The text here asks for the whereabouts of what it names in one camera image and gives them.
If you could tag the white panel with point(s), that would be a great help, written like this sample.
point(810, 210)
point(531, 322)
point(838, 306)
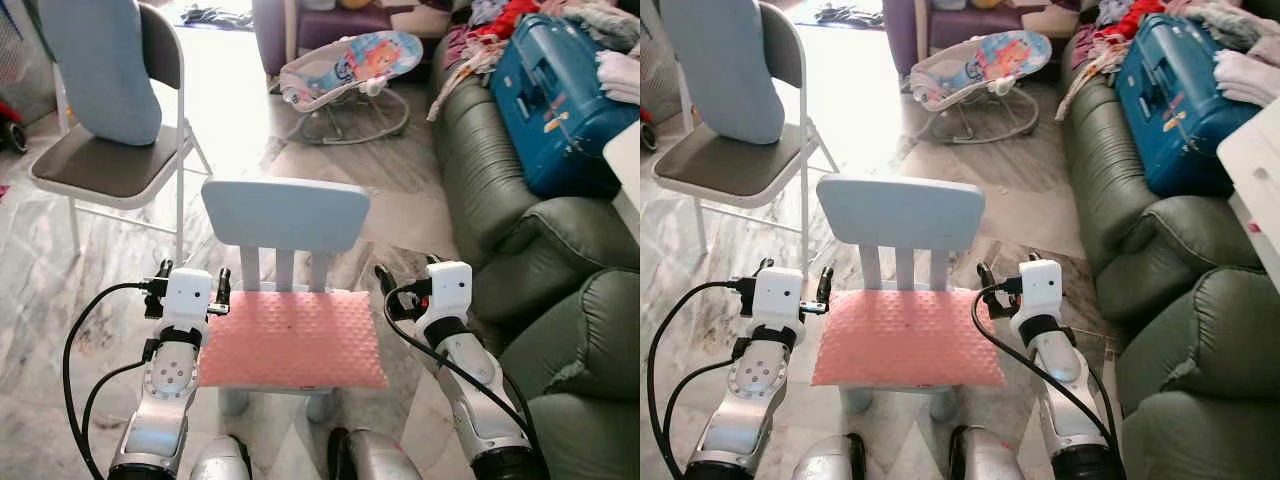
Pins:
point(626, 160)
point(1255, 170)

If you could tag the white folded cloth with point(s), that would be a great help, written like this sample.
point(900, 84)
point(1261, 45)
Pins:
point(1250, 80)
point(620, 78)

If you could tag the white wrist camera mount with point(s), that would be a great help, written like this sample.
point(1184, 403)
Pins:
point(188, 298)
point(447, 290)
point(777, 298)
point(1040, 288)

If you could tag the pink dotted pillow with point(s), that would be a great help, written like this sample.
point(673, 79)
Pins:
point(292, 340)
point(905, 340)

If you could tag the silver left robot leg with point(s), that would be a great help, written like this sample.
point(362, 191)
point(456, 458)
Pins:
point(220, 460)
point(828, 460)

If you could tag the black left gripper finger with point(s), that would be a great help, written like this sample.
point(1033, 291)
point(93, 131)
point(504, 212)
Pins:
point(765, 269)
point(223, 290)
point(824, 286)
point(164, 270)

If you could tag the grey white folding chair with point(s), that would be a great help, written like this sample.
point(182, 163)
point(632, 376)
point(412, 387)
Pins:
point(730, 165)
point(105, 165)

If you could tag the colourful baby bouncer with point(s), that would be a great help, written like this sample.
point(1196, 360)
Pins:
point(980, 65)
point(350, 65)

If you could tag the purple upholstered furniture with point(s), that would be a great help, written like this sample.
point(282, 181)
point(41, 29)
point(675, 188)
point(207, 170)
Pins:
point(965, 25)
point(340, 25)

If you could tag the red black toy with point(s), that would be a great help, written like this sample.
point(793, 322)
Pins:
point(12, 130)
point(647, 130)

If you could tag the blue hard suitcase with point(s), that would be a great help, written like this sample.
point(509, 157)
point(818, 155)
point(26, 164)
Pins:
point(1175, 110)
point(550, 110)

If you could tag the small light blue child chair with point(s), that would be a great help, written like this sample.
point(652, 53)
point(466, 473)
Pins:
point(285, 215)
point(900, 212)

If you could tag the light blue pillow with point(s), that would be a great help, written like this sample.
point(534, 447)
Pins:
point(100, 70)
point(725, 70)

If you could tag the silver right robot leg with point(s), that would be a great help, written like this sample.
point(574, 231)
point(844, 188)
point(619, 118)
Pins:
point(990, 458)
point(380, 458)

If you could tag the silver robot leg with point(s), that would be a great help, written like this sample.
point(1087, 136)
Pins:
point(828, 460)
point(220, 460)
point(380, 458)
point(990, 458)

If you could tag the dark clothes heap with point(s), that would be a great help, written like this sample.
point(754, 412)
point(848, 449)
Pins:
point(215, 16)
point(850, 16)

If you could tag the red garment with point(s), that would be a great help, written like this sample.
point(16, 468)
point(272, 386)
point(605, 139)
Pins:
point(1130, 18)
point(505, 18)

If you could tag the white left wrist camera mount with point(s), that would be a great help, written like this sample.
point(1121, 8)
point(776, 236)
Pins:
point(188, 298)
point(777, 298)

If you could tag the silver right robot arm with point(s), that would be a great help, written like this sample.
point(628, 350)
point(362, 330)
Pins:
point(1065, 400)
point(478, 395)

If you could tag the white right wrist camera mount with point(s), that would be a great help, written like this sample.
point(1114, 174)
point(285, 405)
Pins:
point(447, 290)
point(1040, 288)

